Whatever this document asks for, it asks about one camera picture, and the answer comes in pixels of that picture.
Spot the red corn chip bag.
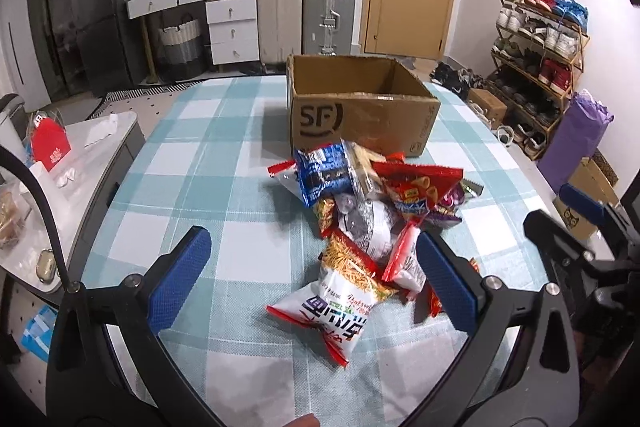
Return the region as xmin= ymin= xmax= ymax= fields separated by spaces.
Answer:
xmin=371 ymin=161 xmax=464 ymax=223

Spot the white drawer cabinet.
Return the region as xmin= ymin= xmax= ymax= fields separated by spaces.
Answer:
xmin=126 ymin=0 xmax=259 ymax=66

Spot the blue Oreo snack bag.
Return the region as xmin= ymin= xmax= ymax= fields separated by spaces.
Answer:
xmin=293 ymin=142 xmax=354 ymax=207

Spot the black cable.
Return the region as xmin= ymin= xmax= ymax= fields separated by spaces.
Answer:
xmin=0 ymin=145 xmax=76 ymax=293

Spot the brown SF cardboard box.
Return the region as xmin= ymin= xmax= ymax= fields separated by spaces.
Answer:
xmin=286 ymin=55 xmax=440 ymax=157

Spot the white red-edged snack bag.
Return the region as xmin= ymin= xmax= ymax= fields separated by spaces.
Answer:
xmin=381 ymin=222 xmax=426 ymax=300

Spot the white side table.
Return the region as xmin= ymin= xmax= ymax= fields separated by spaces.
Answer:
xmin=1 ymin=112 xmax=145 ymax=303

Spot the small brown cardboard box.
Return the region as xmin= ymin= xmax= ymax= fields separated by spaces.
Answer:
xmin=468 ymin=89 xmax=508 ymax=128

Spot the beige hard suitcase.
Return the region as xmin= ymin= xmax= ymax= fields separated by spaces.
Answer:
xmin=257 ymin=0 xmax=303 ymax=66

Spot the purple paper bag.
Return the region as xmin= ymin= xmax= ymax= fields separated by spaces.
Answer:
xmin=537 ymin=89 xmax=614 ymax=193

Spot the silver aluminium suitcase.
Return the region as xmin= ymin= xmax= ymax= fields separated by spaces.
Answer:
xmin=302 ymin=0 xmax=356 ymax=55

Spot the silver grey snack bag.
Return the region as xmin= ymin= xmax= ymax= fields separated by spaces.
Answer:
xmin=334 ymin=194 xmax=402 ymax=262

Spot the purple candy bag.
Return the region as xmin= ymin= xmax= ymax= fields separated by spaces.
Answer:
xmin=425 ymin=179 xmax=484 ymax=230

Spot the white red noodle snack bag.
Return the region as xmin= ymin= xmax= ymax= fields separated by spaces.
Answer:
xmin=266 ymin=229 xmax=397 ymax=367

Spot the dark grey refrigerator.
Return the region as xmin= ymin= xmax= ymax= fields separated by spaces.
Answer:
xmin=70 ymin=0 xmax=149 ymax=96

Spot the wooden shoe rack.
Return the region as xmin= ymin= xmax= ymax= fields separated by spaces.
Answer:
xmin=486 ymin=0 xmax=589 ymax=160

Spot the patterned black white rug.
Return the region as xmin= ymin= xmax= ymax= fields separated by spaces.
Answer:
xmin=101 ymin=80 xmax=202 ymax=106

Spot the person's left hand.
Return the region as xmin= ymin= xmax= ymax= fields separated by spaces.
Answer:
xmin=284 ymin=413 xmax=320 ymax=427

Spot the black white laundry basket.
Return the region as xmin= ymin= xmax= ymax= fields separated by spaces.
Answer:
xmin=157 ymin=13 xmax=207 ymax=82

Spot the red gift box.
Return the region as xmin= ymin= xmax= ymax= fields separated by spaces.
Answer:
xmin=30 ymin=116 xmax=70 ymax=171

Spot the checked blue white tablecloth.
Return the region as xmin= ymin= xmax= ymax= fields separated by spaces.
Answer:
xmin=79 ymin=74 xmax=561 ymax=427

